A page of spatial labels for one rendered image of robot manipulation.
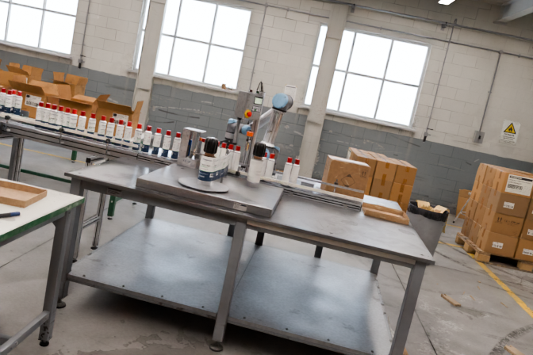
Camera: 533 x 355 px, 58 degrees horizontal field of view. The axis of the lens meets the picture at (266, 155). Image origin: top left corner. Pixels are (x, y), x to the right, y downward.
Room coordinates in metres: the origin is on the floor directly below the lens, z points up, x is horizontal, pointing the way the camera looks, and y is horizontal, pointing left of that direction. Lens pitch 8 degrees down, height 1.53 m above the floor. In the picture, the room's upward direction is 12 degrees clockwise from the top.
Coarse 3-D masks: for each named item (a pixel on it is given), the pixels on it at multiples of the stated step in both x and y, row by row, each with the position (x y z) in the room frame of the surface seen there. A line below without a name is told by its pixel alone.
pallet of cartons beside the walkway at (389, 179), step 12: (348, 156) 7.41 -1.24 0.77; (360, 156) 6.51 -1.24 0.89; (372, 156) 6.98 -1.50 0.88; (384, 156) 7.27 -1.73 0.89; (372, 168) 6.50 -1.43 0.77; (384, 168) 6.50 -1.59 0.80; (396, 168) 6.49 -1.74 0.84; (408, 168) 6.48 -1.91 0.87; (372, 180) 6.54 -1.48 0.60; (384, 180) 6.50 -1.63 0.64; (396, 180) 6.49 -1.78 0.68; (408, 180) 6.49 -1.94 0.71; (372, 192) 6.50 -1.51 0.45; (384, 192) 6.49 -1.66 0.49; (396, 192) 6.48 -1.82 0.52; (408, 192) 6.47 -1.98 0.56
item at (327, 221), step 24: (96, 168) 2.95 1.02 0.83; (120, 168) 3.09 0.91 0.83; (144, 168) 3.24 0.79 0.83; (240, 168) 4.03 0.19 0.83; (144, 192) 2.65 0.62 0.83; (240, 216) 2.59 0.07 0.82; (264, 216) 2.64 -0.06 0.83; (288, 216) 2.75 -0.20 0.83; (312, 216) 2.87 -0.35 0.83; (336, 216) 3.01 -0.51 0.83; (360, 216) 3.15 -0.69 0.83; (336, 240) 2.53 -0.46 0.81; (360, 240) 2.57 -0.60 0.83; (384, 240) 2.67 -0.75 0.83; (408, 240) 2.79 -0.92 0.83; (432, 264) 2.47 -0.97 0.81
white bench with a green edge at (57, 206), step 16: (48, 192) 2.36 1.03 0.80; (0, 208) 1.99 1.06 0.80; (16, 208) 2.03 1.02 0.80; (32, 208) 2.07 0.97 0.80; (48, 208) 2.12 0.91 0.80; (64, 208) 2.20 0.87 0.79; (0, 224) 1.82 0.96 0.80; (16, 224) 1.85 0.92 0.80; (32, 224) 1.93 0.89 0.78; (64, 224) 2.32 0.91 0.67; (0, 240) 1.72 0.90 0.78; (64, 240) 2.34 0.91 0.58; (48, 272) 2.32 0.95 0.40; (48, 288) 2.32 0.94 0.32; (48, 304) 2.32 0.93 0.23; (32, 320) 2.21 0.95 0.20; (48, 320) 2.32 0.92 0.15; (0, 336) 2.03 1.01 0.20; (16, 336) 2.06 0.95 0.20; (48, 336) 2.33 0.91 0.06; (0, 352) 1.92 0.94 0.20
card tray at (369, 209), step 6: (366, 204) 3.47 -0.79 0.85; (372, 204) 3.47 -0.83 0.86; (366, 210) 3.22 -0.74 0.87; (372, 210) 3.42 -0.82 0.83; (378, 210) 3.46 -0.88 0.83; (384, 210) 3.46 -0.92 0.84; (390, 210) 3.46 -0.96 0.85; (396, 210) 3.45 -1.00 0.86; (372, 216) 3.22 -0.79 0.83; (378, 216) 3.21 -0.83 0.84; (384, 216) 3.21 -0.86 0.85; (390, 216) 3.21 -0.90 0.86; (396, 216) 3.20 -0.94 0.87; (402, 216) 3.42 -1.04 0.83; (396, 222) 3.20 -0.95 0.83; (402, 222) 3.20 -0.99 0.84; (408, 222) 3.19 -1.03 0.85
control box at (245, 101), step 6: (240, 90) 3.50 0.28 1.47; (240, 96) 3.49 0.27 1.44; (246, 96) 3.45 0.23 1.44; (252, 96) 3.48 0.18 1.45; (258, 96) 3.52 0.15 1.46; (240, 102) 3.48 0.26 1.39; (246, 102) 3.45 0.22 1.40; (252, 102) 3.49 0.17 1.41; (240, 108) 3.47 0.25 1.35; (246, 108) 3.45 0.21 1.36; (234, 114) 3.51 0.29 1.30; (240, 114) 3.46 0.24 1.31; (246, 114) 3.46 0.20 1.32; (252, 114) 3.51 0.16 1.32; (258, 114) 3.55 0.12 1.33
